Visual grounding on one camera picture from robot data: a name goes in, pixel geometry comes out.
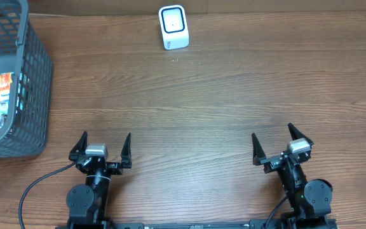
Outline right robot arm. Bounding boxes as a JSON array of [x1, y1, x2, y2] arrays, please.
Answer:
[[252, 123, 337, 228]]

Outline white barcode scanner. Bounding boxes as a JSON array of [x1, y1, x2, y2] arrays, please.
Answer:
[[158, 4, 189, 50]]

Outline teal tissue packet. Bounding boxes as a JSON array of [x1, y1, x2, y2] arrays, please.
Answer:
[[0, 98, 10, 128]]

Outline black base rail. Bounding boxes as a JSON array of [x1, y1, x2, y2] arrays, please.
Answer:
[[55, 219, 339, 229]]

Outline grey plastic mesh basket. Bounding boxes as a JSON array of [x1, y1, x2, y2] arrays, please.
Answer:
[[0, 0, 53, 158]]

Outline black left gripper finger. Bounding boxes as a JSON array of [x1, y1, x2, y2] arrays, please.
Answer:
[[70, 131, 88, 155], [121, 133, 132, 167]]

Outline orange snack packet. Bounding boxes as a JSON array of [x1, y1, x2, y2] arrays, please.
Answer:
[[0, 73, 13, 102]]

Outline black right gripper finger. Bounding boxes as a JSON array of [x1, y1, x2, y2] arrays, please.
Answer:
[[288, 123, 314, 146], [252, 133, 266, 166]]

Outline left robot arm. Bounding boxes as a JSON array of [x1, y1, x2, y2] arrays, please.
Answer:
[[66, 132, 132, 228]]

